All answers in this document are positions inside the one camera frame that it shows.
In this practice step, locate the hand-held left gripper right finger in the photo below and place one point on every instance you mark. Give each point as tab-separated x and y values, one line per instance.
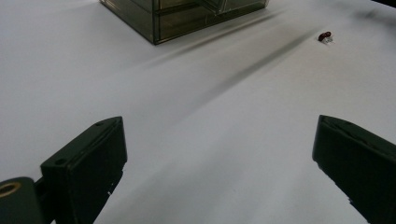
361	161

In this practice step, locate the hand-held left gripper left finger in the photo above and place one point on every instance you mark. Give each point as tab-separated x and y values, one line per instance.
84	165

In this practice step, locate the transparent smoky drawer box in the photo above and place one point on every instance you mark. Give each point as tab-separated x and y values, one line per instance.
174	18

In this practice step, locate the small red and white clip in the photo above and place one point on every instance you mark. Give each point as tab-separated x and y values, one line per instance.
325	37

